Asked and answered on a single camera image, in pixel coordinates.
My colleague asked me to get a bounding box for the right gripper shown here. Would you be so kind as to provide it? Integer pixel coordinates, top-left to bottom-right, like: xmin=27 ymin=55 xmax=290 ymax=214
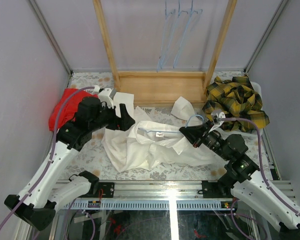
xmin=179 ymin=120 xmax=230 ymax=161

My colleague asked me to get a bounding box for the red cloth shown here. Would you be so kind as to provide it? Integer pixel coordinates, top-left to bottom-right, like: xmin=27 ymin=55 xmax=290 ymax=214
xmin=48 ymin=88 xmax=98 ymax=132

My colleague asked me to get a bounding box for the yellow plaid shirt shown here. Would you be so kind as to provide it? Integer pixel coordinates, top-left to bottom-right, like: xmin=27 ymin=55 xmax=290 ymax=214
xmin=202 ymin=75 xmax=270 ymax=129

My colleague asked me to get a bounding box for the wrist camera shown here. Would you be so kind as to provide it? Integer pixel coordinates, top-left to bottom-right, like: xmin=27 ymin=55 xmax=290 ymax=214
xmin=93 ymin=85 xmax=117 ymax=109
xmin=210 ymin=109 xmax=226 ymax=132

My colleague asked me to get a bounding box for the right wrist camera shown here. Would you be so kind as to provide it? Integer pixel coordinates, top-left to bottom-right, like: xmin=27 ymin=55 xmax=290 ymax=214
xmin=210 ymin=109 xmax=226 ymax=132

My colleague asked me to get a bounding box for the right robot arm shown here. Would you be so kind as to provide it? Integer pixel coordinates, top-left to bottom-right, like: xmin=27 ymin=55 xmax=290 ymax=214
xmin=179 ymin=121 xmax=300 ymax=240

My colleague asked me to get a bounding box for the wooden clothes rack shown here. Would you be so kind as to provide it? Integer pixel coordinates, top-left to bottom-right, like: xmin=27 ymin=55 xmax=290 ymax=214
xmin=93 ymin=0 xmax=237 ymax=107

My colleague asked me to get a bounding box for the white shirt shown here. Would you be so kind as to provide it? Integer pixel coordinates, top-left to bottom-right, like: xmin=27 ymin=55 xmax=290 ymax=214
xmin=102 ymin=92 xmax=214 ymax=172

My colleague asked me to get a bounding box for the blue wire hanger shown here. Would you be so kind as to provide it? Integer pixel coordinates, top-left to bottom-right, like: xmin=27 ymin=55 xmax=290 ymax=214
xmin=172 ymin=0 xmax=203 ymax=69

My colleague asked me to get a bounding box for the white plastic basket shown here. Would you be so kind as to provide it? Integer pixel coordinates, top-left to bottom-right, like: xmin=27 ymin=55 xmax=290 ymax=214
xmin=237 ymin=81 xmax=262 ymax=138

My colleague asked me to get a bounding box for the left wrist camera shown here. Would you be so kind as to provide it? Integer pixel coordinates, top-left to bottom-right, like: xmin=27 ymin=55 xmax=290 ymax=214
xmin=93 ymin=85 xmax=117 ymax=109

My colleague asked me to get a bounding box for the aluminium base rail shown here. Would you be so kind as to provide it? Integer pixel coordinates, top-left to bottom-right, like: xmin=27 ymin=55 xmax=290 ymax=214
xmin=27 ymin=179 xmax=297 ymax=211

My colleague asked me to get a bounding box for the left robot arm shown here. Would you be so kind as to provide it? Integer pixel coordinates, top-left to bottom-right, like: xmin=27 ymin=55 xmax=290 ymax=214
xmin=4 ymin=96 xmax=135 ymax=231

